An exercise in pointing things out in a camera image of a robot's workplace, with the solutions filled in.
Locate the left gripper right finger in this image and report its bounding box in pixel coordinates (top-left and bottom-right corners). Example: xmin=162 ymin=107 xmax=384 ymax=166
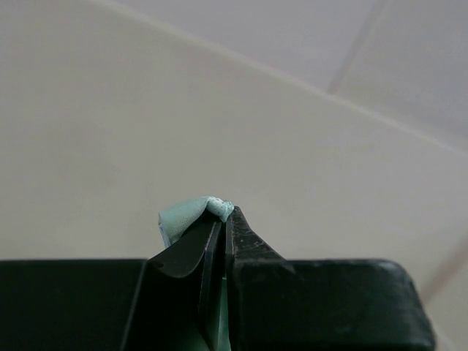
xmin=226 ymin=208 xmax=435 ymax=350

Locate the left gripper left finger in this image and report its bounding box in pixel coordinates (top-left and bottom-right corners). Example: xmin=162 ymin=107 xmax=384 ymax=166
xmin=129 ymin=218 xmax=222 ymax=350

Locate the green patterned cloth placemat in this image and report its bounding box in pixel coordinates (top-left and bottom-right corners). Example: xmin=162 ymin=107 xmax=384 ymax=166
xmin=159 ymin=196 xmax=234 ymax=351

